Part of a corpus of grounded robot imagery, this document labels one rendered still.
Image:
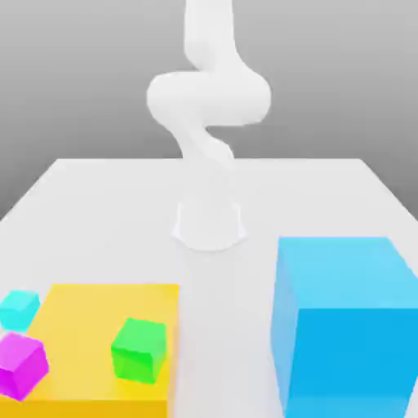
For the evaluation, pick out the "small green cube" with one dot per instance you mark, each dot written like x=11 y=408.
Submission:
x=138 y=349

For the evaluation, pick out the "small magenta cube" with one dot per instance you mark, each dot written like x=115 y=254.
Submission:
x=19 y=362

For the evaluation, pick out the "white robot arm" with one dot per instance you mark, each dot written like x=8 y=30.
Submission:
x=209 y=98

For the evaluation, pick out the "large yellow box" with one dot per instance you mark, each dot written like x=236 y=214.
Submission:
x=81 y=326

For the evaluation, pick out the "large blue box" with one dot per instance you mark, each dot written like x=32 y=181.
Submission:
x=346 y=326

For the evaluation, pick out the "small cyan cube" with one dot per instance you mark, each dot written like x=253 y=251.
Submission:
x=19 y=308

